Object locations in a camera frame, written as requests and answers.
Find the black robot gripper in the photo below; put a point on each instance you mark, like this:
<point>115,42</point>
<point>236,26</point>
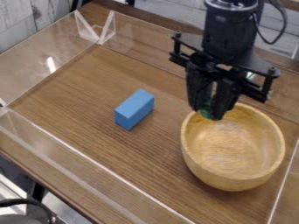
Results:
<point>222,52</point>

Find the green dry erase marker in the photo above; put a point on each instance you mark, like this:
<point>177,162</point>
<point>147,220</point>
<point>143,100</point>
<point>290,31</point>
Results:
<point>242,79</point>

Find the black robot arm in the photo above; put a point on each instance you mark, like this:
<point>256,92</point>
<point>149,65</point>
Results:
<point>273,1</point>

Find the brown wooden bowl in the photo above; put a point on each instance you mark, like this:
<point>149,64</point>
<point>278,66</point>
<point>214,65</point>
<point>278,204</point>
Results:
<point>236,153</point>

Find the blue foam block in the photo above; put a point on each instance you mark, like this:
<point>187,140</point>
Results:
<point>133,110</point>

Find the clear acrylic tray wall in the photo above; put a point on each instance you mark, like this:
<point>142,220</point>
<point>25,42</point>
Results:
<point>63,80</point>

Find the black metal table bracket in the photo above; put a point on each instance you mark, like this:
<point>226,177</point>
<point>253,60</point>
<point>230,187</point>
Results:
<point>41,210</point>

